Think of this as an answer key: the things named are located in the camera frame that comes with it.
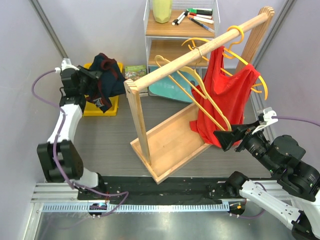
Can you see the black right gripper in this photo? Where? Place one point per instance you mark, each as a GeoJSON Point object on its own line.
{"type": "Point", "coordinates": [225, 138]}

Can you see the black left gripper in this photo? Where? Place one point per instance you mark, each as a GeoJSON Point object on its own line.
{"type": "Point", "coordinates": [93, 76]}

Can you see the navy blue tank top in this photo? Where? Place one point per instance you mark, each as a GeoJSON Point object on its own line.
{"type": "Point", "coordinates": [109, 84]}

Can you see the red tank top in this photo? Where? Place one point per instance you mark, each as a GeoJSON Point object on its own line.
{"type": "Point", "coordinates": [230, 93]}

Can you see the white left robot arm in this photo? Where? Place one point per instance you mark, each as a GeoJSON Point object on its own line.
{"type": "Point", "coordinates": [59, 159]}

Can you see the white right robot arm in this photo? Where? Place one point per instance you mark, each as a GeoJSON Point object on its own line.
{"type": "Point", "coordinates": [283, 159]}

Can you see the yellow plastic bin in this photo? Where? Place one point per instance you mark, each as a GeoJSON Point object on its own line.
{"type": "Point", "coordinates": [92, 110]}

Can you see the green picture book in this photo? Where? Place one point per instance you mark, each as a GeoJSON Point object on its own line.
{"type": "Point", "coordinates": [135, 72]}

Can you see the wooden clothes rack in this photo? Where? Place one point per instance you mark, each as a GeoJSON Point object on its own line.
{"type": "Point", "coordinates": [170, 145]}

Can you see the teal cutting board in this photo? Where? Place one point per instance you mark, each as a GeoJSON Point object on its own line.
{"type": "Point", "coordinates": [166, 88]}

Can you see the pale green vase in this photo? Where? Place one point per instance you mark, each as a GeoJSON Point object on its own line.
{"type": "Point", "coordinates": [162, 10]}

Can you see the black white marker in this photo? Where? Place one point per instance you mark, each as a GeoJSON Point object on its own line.
{"type": "Point", "coordinates": [186, 13]}
{"type": "Point", "coordinates": [175, 22]}

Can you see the orange capped marker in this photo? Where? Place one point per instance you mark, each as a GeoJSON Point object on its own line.
{"type": "Point", "coordinates": [201, 19]}

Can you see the blue grey pen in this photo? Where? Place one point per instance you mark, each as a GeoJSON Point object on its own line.
{"type": "Point", "coordinates": [202, 25]}

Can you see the red capped marker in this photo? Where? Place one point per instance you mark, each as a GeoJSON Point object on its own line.
{"type": "Point", "coordinates": [201, 16]}

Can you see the green capped marker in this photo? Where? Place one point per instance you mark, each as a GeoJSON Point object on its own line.
{"type": "Point", "coordinates": [201, 11]}

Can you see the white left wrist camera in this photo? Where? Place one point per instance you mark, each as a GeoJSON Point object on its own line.
{"type": "Point", "coordinates": [65, 64]}

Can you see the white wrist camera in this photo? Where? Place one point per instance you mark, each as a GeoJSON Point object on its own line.
{"type": "Point", "coordinates": [65, 64]}
{"type": "Point", "coordinates": [266, 117]}

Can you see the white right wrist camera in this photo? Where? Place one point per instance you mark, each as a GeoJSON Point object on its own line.
{"type": "Point", "coordinates": [266, 117]}

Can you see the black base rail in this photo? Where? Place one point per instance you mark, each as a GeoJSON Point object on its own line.
{"type": "Point", "coordinates": [172, 191]}

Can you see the white wire shelf unit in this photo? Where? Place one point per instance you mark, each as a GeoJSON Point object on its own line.
{"type": "Point", "coordinates": [166, 39]}

